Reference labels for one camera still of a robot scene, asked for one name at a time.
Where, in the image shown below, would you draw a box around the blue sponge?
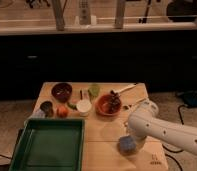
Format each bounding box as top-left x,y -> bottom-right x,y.
118,136 -> 136,155

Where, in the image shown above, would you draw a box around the black cable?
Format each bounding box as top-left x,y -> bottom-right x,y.
162,103 -> 190,171

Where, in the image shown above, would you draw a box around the orange clay bowl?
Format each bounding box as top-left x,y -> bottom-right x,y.
95,94 -> 122,116

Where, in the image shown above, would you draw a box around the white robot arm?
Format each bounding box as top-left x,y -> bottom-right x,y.
128,99 -> 197,156

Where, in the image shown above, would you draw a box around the white cup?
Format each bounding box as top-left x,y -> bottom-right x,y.
76,99 -> 92,116

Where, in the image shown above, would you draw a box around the orange fruit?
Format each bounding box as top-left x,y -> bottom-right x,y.
56,106 -> 69,118

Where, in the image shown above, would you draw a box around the green plastic tray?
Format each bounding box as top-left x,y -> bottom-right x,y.
9,119 -> 85,171

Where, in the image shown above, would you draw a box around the black object on floor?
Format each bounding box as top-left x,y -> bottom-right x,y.
178,91 -> 197,108

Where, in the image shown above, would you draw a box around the green cup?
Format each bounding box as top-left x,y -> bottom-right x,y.
88,84 -> 100,98

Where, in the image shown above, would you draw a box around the green vegetable piece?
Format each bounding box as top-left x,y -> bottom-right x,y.
67,102 -> 77,110

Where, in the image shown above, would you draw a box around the silver fork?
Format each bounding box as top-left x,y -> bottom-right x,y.
122,99 -> 145,110

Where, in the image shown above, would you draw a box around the dark grapes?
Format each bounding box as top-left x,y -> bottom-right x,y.
108,94 -> 121,113

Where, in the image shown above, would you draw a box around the dark red bowl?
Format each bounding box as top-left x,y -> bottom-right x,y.
51,83 -> 72,103

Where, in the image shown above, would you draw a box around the dark metal cup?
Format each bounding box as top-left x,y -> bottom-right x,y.
40,101 -> 54,117

